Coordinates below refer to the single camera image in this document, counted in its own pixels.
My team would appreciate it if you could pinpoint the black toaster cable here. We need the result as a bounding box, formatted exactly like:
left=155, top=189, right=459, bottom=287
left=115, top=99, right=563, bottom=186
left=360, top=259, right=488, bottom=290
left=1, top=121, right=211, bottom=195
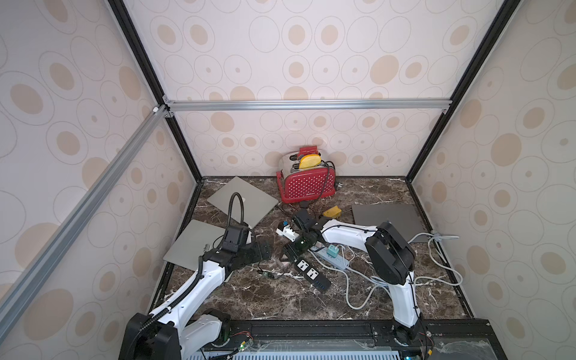
left=314, top=160, right=338, bottom=201

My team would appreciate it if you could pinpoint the back aluminium rail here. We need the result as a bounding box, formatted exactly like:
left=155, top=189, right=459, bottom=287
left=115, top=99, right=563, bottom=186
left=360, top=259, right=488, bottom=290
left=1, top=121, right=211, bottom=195
left=167, top=98, right=452, bottom=112

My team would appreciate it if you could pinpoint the red toy bread slice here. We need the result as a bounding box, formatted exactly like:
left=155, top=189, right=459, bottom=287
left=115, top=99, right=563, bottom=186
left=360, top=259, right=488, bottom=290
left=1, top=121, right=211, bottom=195
left=297, top=145, right=319, bottom=158

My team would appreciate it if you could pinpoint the green charger on white strip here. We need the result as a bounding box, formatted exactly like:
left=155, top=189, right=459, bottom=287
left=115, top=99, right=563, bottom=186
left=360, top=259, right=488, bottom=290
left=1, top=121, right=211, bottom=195
left=326, top=244, right=340, bottom=258

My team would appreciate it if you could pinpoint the silver laptop back left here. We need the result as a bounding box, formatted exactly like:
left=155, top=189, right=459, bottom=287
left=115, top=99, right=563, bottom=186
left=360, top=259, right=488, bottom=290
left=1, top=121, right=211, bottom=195
left=208, top=177, right=278, bottom=228

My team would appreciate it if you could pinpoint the red toaster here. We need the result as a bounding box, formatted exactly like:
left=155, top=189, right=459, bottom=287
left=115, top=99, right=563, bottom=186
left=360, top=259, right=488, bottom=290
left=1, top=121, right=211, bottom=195
left=276, top=149, right=336, bottom=203

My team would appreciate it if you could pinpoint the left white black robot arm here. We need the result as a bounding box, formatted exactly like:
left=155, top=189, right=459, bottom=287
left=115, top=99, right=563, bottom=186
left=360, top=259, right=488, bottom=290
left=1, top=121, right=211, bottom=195
left=118, top=192, right=271, bottom=359

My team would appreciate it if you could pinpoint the yellow plug adapter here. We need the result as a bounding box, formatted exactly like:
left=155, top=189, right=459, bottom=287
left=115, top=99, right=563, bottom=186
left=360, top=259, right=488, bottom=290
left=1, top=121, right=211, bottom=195
left=322, top=205, right=342, bottom=219

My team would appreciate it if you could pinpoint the silver laptop front left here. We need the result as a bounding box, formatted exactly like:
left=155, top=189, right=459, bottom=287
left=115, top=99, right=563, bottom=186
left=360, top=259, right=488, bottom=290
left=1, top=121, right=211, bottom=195
left=163, top=220, right=224, bottom=271

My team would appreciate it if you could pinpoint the white cable on right wall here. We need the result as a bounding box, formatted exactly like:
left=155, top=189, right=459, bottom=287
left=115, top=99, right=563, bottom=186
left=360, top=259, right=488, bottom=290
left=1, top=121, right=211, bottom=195
left=406, top=230, right=464, bottom=289

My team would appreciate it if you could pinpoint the silver laptop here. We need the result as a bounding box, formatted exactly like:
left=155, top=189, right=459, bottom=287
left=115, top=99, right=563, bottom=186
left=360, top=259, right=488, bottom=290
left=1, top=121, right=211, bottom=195
left=163, top=220, right=224, bottom=271
left=208, top=177, right=278, bottom=228

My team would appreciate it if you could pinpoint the white power strip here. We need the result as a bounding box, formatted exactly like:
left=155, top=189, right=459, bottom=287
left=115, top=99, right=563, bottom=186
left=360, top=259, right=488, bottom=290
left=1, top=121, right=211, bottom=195
left=310, top=247, right=350, bottom=271

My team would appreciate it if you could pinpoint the white power strip cable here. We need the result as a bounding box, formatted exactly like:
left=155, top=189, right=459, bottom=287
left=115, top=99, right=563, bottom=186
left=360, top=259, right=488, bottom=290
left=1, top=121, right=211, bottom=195
left=310, top=251, right=401, bottom=311

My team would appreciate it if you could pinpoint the yellow toy bread slice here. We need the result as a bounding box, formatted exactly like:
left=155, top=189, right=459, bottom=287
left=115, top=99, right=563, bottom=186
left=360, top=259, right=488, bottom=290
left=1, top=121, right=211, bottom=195
left=298, top=154, right=322, bottom=170

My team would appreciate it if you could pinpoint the dark grey laptop right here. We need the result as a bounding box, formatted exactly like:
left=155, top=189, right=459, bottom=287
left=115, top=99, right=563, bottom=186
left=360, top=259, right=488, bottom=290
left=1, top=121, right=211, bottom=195
left=352, top=203, right=427, bottom=240

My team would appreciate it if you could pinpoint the left aluminium rail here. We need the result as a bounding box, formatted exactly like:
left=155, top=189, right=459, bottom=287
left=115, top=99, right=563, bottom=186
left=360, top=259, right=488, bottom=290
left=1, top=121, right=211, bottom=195
left=1, top=104, right=168, bottom=341

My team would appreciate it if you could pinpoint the black power strip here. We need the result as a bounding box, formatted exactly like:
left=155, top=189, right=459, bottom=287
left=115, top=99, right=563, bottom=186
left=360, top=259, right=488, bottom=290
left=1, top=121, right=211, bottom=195
left=294, top=258, right=332, bottom=293

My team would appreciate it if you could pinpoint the aluminium rail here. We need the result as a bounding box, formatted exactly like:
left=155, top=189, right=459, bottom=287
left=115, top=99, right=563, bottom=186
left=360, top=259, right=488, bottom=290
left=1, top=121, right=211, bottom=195
left=1, top=104, right=168, bottom=341
left=167, top=98, right=452, bottom=112

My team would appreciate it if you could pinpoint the black charger cable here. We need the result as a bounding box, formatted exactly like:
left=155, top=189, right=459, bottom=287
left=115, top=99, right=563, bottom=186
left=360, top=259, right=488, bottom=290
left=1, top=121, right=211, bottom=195
left=256, top=265, right=282, bottom=281

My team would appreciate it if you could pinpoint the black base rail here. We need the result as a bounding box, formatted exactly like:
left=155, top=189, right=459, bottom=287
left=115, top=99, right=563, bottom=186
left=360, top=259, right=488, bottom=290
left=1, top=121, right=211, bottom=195
left=130, top=318, right=509, bottom=360

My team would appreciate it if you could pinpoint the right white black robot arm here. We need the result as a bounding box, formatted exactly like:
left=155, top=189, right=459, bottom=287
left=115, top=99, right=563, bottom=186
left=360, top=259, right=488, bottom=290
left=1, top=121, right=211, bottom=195
left=276, top=209, right=423, bottom=343

